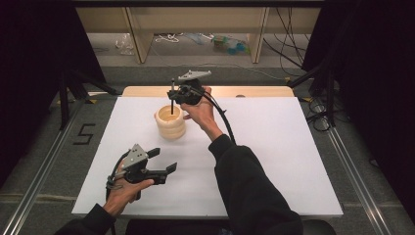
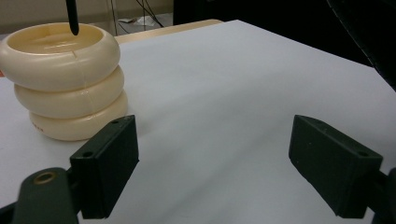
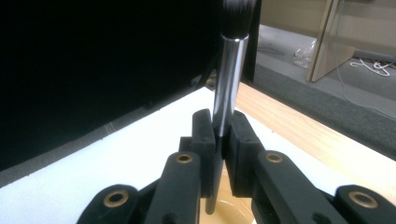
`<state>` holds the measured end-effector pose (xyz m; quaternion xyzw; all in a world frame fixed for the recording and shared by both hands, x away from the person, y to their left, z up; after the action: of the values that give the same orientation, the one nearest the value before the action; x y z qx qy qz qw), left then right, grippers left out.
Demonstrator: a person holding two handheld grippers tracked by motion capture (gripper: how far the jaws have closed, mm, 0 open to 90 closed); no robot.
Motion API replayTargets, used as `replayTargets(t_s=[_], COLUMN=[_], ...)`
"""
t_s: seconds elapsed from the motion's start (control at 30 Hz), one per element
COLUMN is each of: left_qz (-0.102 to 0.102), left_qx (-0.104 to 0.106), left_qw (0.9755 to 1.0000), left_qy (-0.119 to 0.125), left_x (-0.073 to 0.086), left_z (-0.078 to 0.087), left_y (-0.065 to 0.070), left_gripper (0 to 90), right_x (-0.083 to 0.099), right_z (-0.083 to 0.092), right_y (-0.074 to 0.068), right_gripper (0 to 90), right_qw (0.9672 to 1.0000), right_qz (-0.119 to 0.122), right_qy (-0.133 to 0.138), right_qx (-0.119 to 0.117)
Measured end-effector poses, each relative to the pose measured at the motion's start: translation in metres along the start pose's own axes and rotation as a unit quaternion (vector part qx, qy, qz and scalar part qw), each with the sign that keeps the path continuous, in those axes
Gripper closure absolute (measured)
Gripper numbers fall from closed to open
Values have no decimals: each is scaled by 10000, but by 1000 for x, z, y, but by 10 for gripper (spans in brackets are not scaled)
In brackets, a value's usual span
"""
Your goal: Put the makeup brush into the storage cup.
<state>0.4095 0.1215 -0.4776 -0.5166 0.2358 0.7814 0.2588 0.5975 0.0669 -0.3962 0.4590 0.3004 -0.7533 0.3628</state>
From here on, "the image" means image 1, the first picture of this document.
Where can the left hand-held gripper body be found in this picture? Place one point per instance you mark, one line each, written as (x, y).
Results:
(137, 166)

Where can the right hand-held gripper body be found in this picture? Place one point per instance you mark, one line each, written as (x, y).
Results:
(191, 88)

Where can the black pen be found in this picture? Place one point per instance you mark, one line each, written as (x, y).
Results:
(172, 104)

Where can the person's right hand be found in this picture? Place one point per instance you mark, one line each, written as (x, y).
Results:
(204, 114)

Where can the person's left hand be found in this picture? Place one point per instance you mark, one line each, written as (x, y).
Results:
(125, 196)

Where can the coloured plastic bottles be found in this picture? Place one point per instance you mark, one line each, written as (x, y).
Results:
(230, 45)

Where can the light wooden shelf unit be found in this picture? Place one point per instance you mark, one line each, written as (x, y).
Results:
(195, 19)

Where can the clear plastic bag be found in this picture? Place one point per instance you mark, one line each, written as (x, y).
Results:
(124, 44)

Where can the black tripod stand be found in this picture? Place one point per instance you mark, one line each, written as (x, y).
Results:
(64, 98)
(330, 98)

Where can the white table board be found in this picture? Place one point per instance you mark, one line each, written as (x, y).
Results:
(287, 156)

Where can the black curtain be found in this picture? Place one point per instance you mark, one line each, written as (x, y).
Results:
(378, 81)
(32, 65)

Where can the aluminium floor rail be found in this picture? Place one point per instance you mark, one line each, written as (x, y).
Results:
(357, 182)
(36, 186)

